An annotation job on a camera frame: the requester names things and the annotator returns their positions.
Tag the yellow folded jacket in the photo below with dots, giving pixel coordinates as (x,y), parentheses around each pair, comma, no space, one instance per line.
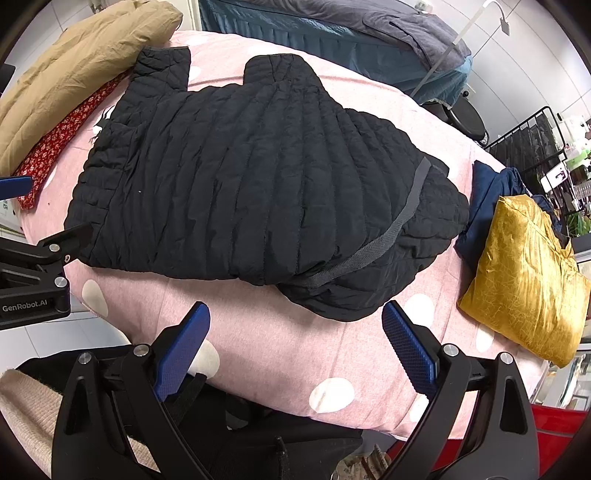
(527,286)

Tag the grey blue bedding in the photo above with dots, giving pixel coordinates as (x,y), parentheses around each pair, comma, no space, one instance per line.
(386,41)

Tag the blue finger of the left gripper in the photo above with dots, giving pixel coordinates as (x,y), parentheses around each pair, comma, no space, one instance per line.
(12,187)

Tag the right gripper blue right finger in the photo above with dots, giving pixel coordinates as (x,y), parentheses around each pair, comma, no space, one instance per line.
(500,441)

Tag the black round chair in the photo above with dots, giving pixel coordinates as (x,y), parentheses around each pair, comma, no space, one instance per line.
(463,117)

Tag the red storage box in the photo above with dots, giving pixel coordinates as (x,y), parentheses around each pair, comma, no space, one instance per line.
(555,430)

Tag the red floral garment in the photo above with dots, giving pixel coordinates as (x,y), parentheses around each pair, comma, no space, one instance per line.
(40,161)

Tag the navy blue folded garment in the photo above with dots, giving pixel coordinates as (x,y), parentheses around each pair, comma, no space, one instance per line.
(487,187)

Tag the black wire rack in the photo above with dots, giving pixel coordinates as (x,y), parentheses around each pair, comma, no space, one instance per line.
(534,147)

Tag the cream knitted cloth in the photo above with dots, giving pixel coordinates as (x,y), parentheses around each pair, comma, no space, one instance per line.
(30,409)

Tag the black quilted down jacket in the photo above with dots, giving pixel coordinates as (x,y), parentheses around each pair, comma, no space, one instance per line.
(269,181)

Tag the beige padded coat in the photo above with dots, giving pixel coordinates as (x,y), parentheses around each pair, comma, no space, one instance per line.
(86,56)

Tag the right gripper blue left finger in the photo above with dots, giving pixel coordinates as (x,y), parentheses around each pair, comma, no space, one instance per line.
(113,422)

